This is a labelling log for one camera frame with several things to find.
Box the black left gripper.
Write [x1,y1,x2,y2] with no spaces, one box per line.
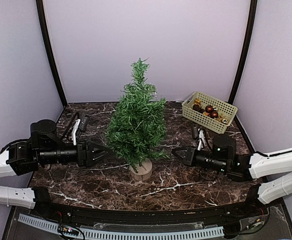
[39,138,113,169]

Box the small green christmas tree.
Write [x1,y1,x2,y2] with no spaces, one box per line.
[105,59,169,173]

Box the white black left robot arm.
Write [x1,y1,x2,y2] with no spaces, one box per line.
[0,119,112,218]

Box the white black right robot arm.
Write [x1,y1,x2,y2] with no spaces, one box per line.
[172,134,292,217]

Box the brown pine cone ornament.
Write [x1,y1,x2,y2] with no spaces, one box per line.
[192,104,205,113]

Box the brown bauble lower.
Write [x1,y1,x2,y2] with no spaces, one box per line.
[210,111,219,119]

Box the brown bauble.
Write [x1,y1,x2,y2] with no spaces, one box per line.
[210,111,219,119]
[205,105,214,113]

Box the brown bauble upper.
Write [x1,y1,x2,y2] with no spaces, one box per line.
[205,105,214,113]

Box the gold gift box ornament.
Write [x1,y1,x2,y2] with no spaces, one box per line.
[194,99,201,105]

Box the beige plastic basket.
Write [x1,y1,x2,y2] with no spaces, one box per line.
[182,91,238,134]

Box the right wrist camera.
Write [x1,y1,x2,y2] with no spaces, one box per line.
[192,126,210,151]

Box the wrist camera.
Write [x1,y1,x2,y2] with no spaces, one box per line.
[192,126,210,151]
[61,112,90,146]

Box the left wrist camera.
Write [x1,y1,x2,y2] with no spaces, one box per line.
[61,112,90,146]

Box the black front rail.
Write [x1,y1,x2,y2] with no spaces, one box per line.
[34,202,270,226]

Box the grey slotted cable duct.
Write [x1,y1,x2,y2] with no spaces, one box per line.
[18,214,225,240]

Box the left black frame post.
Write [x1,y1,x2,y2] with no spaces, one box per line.
[35,0,68,108]

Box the black frame post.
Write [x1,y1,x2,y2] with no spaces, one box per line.
[228,0,258,104]
[35,0,68,108]

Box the right black frame post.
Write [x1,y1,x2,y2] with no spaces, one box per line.
[228,0,258,104]

